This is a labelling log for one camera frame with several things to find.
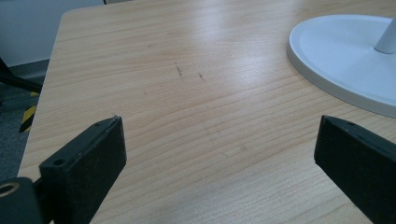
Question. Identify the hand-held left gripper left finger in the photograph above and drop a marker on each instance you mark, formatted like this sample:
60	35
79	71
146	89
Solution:
84	174

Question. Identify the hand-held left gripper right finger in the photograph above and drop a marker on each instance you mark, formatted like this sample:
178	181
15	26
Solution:
361	165

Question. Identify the yellow black striped tape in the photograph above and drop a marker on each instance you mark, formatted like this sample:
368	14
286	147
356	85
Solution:
28	116

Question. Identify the white round lamp base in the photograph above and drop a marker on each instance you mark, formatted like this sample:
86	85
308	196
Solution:
339	59

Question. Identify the black metal stand leg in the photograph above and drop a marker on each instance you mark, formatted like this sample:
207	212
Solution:
15	79

